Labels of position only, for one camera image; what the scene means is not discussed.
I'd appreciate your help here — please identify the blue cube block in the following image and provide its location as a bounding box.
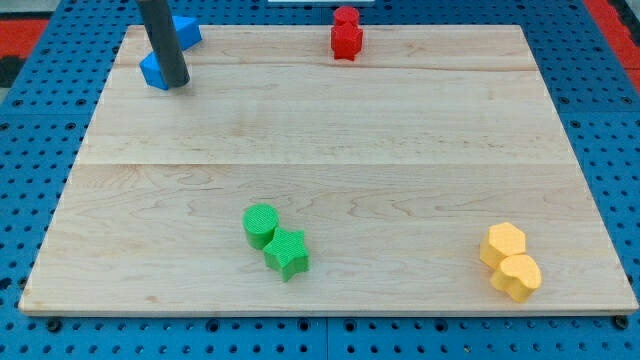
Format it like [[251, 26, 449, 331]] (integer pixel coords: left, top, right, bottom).
[[139, 52, 169, 90]]

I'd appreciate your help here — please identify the blue triangle block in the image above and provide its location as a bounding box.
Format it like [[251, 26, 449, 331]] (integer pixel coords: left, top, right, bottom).
[[172, 16, 202, 50]]

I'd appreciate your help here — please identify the green cylinder block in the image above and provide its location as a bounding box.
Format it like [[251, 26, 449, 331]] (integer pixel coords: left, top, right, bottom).
[[242, 203, 279, 250]]

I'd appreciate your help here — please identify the light wooden board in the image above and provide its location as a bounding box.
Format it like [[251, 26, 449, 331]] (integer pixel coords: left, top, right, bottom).
[[19, 25, 638, 317]]

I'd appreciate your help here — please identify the green star block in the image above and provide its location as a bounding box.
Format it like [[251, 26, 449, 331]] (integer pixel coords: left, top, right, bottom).
[[263, 227, 310, 282]]

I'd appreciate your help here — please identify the red star block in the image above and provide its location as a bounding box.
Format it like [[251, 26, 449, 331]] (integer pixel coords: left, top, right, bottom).
[[331, 23, 363, 61]]

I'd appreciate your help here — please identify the red cylinder block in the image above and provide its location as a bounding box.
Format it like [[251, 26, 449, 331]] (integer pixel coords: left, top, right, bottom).
[[333, 6, 360, 27]]

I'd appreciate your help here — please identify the yellow hexagon block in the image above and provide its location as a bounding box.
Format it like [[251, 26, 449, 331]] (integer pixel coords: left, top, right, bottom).
[[479, 222, 526, 269]]

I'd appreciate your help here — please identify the yellow heart block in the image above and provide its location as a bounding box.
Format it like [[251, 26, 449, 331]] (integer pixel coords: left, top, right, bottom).
[[490, 254, 543, 303]]

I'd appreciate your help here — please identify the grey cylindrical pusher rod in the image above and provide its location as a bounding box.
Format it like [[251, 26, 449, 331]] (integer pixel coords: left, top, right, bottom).
[[136, 0, 190, 88]]

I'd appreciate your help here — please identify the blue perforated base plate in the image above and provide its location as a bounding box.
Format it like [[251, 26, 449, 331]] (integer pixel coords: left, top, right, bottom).
[[1, 0, 639, 359]]

